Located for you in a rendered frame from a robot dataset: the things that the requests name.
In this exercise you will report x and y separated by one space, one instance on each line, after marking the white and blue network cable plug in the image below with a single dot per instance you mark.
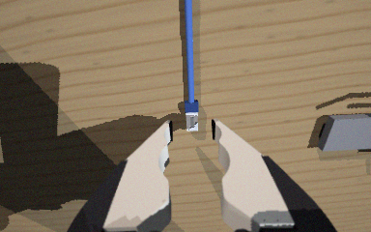
191 111

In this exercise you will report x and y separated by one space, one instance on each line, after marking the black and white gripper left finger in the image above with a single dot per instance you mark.
135 197

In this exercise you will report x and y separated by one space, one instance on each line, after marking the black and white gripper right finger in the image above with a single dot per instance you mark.
257 195

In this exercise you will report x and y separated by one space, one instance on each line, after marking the grey network port rack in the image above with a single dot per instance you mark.
346 132

